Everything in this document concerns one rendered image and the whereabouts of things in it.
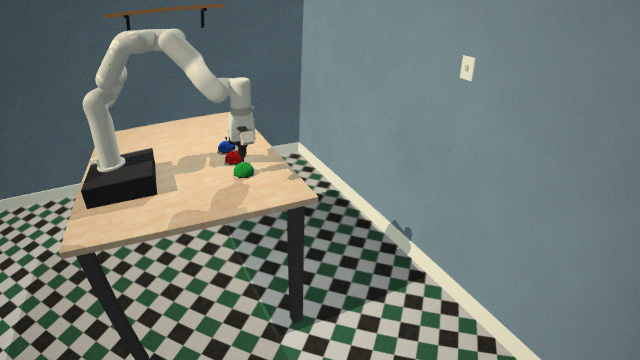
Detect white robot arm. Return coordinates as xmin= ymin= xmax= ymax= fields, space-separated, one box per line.
xmin=83 ymin=29 xmax=254 ymax=172

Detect red dome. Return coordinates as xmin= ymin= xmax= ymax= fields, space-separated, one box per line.
xmin=225 ymin=147 xmax=242 ymax=165

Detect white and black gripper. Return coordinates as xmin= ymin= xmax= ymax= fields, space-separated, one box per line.
xmin=227 ymin=113 xmax=255 ymax=158

